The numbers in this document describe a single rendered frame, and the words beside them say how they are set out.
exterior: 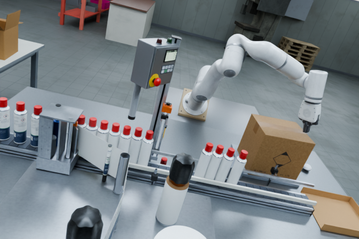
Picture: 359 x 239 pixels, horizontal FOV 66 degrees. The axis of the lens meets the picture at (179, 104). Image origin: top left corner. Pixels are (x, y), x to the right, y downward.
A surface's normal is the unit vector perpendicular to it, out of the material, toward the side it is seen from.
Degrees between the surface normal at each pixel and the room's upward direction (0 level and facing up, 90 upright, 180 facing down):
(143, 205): 0
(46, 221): 0
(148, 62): 90
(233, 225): 0
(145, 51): 90
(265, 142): 90
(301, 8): 90
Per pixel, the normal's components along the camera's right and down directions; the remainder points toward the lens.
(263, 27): 0.20, 0.46
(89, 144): -0.47, 0.26
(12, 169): 0.25, -0.88
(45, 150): -0.01, 0.42
